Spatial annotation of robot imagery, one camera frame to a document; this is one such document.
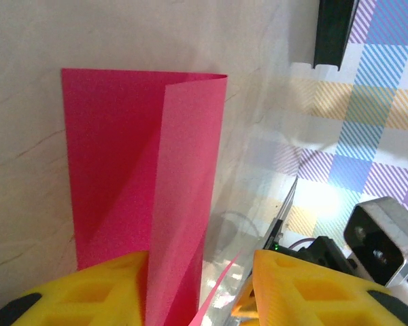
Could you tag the black grey folding chessboard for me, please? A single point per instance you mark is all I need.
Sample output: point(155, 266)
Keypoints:
point(333, 34)

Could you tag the pink square paper sheet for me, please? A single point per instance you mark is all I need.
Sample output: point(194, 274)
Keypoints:
point(122, 153)

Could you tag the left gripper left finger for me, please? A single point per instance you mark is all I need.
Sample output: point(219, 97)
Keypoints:
point(88, 292)

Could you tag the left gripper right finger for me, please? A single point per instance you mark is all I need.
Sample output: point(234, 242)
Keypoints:
point(309, 299)

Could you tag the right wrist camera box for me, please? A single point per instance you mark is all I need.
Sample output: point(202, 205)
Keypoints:
point(377, 237)

